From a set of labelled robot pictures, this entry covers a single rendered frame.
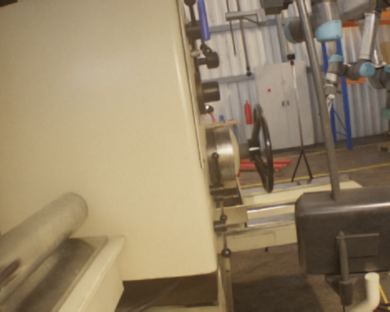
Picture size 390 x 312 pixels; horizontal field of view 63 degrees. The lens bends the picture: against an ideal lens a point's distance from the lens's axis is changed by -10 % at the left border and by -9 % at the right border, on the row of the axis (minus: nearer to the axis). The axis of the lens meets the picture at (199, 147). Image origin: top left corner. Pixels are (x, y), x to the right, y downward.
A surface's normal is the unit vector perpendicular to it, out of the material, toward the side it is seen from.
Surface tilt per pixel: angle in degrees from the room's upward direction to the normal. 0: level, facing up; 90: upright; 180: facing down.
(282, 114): 90
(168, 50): 90
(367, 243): 109
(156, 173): 90
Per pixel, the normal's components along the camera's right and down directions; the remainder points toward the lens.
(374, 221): -0.22, 0.49
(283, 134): -0.04, 0.14
